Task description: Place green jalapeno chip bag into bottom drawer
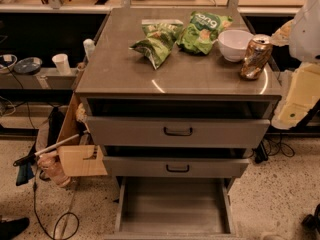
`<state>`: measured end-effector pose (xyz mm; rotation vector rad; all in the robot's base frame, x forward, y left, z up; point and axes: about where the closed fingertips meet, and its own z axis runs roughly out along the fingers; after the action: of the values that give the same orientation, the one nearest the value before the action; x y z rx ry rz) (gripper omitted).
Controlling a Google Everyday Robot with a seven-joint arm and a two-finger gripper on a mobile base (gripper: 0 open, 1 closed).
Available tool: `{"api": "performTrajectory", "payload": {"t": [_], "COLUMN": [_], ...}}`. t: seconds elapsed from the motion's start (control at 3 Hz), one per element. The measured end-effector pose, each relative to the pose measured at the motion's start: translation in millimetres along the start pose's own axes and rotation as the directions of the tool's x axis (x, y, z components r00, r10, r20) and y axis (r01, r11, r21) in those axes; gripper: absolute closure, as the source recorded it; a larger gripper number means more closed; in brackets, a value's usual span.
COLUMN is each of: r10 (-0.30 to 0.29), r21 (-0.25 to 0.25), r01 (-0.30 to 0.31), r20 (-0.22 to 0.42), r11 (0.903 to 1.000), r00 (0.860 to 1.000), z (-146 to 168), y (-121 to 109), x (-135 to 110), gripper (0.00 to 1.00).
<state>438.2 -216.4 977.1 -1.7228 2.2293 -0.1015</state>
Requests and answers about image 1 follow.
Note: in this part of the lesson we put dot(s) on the grey drawer cabinet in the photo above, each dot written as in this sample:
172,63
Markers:
119,82

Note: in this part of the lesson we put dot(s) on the top grey drawer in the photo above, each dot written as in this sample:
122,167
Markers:
177,132

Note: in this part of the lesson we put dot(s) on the white paper cup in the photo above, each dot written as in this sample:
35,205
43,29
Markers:
62,64

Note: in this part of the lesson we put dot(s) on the middle grey drawer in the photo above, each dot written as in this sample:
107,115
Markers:
175,167

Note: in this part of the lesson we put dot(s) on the green jalapeno chip bag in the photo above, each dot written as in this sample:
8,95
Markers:
160,37

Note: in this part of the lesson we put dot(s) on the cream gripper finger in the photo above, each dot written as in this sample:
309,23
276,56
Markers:
281,36
300,93

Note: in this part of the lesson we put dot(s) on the white plastic bottle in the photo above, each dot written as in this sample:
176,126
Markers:
89,47

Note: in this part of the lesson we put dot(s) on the open bottom drawer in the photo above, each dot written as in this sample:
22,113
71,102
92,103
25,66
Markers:
173,209

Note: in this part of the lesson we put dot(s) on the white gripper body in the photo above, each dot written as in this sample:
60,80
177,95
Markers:
306,30

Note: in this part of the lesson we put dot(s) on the white stick black handle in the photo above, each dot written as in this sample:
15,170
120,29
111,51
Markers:
31,156

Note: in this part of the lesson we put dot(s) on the grey drawer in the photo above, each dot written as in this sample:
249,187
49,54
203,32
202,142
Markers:
177,132
175,167

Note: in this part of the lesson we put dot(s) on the plastic wrapped package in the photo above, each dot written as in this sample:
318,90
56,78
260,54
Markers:
52,167

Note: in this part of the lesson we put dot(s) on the dark round plate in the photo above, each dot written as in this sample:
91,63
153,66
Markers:
28,66

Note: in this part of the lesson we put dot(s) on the black shoe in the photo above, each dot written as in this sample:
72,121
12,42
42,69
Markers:
12,228

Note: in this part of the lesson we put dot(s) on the cardboard box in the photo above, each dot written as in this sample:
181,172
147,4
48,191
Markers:
79,156

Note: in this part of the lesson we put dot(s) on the crushed gold soda can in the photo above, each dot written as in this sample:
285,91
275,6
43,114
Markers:
257,54

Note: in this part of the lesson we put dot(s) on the white bowl on shelf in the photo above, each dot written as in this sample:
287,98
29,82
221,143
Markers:
7,63

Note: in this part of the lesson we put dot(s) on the light green chip bag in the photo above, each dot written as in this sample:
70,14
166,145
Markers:
201,32

